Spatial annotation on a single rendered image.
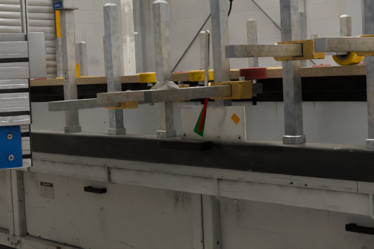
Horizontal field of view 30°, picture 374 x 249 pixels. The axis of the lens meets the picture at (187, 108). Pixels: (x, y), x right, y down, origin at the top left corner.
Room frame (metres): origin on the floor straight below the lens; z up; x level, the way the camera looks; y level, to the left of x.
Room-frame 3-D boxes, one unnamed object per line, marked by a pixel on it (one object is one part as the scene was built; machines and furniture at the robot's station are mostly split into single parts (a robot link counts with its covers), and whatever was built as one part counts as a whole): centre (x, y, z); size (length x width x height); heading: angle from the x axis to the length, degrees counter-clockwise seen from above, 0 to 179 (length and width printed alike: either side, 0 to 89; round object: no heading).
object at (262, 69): (2.06, -0.20, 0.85); 0.08 x 0.08 x 0.11
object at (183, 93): (1.92, -0.06, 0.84); 0.43 x 0.03 x 0.04; 134
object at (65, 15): (2.57, 0.43, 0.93); 0.05 x 0.04 x 0.45; 44
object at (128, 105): (2.36, 0.23, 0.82); 0.13 x 0.06 x 0.05; 44
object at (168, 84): (1.81, 0.05, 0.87); 0.09 x 0.07 x 0.02; 134
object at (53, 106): (2.30, 0.26, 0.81); 0.43 x 0.03 x 0.04; 134
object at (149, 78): (2.44, 0.12, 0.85); 0.08 x 0.08 x 0.11
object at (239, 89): (2.01, -0.12, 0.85); 0.13 x 0.06 x 0.05; 44
